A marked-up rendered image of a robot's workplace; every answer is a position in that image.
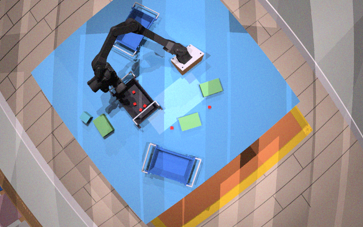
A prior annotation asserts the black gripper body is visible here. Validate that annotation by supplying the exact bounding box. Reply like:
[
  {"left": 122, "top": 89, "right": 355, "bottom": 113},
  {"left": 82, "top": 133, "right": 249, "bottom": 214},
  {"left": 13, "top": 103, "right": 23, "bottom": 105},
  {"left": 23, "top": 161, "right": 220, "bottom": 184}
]
[{"left": 105, "top": 62, "right": 127, "bottom": 95}]

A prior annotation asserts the green rectangular block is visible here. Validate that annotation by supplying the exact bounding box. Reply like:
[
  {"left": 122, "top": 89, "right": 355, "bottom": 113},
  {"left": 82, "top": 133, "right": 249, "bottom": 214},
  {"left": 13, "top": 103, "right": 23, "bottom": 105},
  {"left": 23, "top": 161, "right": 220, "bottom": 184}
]
[
  {"left": 178, "top": 112, "right": 201, "bottom": 131},
  {"left": 199, "top": 78, "right": 223, "bottom": 97},
  {"left": 92, "top": 114, "right": 115, "bottom": 137}
]

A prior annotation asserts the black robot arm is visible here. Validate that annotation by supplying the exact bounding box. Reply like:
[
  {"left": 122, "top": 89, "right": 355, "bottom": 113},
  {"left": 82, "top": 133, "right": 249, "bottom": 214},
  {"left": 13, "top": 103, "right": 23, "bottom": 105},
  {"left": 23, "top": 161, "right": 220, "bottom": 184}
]
[{"left": 87, "top": 18, "right": 192, "bottom": 93}]

